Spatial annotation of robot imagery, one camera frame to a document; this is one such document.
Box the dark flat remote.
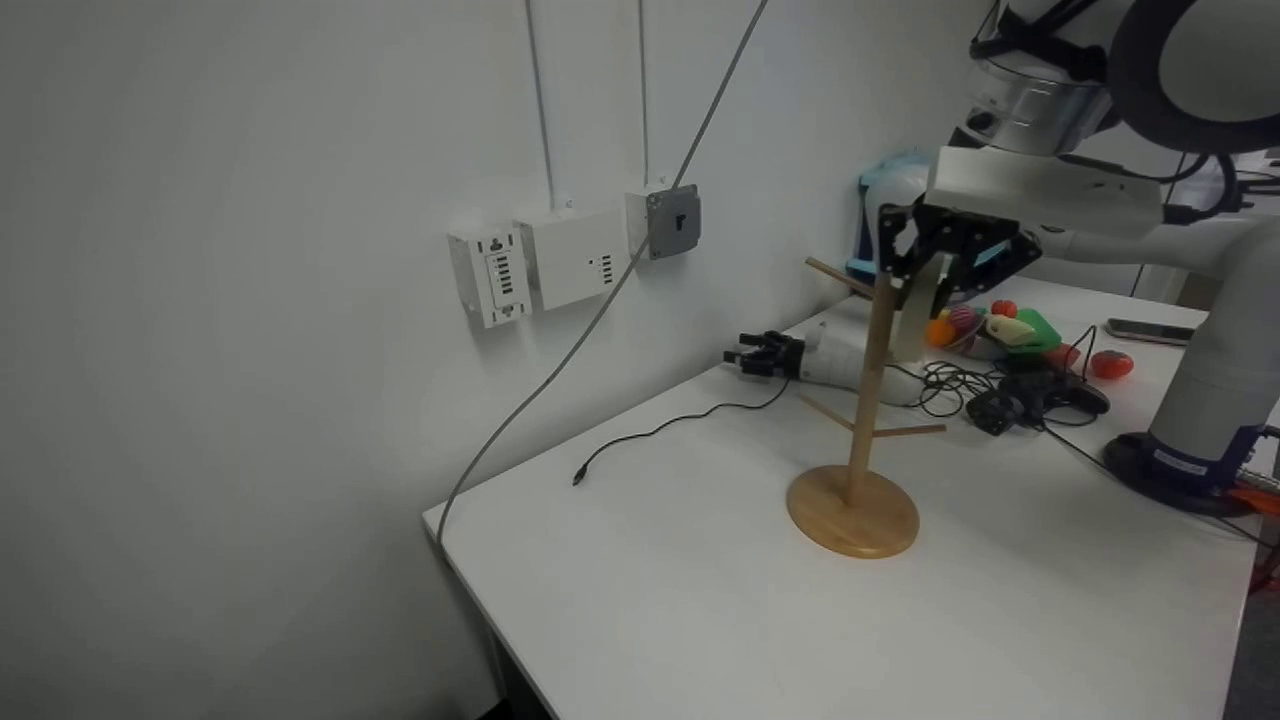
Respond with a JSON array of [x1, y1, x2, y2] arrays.
[[1101, 310, 1197, 350]]

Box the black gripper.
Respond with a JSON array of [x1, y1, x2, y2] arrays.
[[871, 194, 1043, 325]]

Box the wooden peg stand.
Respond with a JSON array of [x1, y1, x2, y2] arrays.
[[781, 253, 951, 563]]

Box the white labelled wall box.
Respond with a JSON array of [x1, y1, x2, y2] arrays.
[[447, 220, 535, 332]]

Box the grey junction box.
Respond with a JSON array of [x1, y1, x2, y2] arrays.
[[626, 181, 710, 258]]

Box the white wall conduit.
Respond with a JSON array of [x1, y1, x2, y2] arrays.
[[633, 0, 658, 192], [522, 0, 562, 214]]

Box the black handheld controller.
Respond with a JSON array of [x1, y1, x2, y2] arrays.
[[1006, 363, 1111, 427]]

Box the black cable with plug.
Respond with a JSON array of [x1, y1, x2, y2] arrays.
[[567, 375, 797, 487]]

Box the black power adapter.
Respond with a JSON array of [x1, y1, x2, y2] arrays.
[[964, 386, 1031, 434]]

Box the black round cobot base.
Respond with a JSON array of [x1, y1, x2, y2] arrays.
[[1101, 422, 1280, 519]]

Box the round red toy food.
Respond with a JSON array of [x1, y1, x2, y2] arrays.
[[1085, 349, 1136, 386]]

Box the tangled thin black cable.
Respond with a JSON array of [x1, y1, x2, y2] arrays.
[[917, 356, 1017, 422]]

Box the grey wall cable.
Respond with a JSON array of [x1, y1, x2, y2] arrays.
[[434, 0, 775, 545]]

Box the green toy vegetable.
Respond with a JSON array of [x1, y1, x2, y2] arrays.
[[985, 309, 1067, 356]]

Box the plain white wall box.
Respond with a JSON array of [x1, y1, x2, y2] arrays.
[[511, 199, 633, 314]]

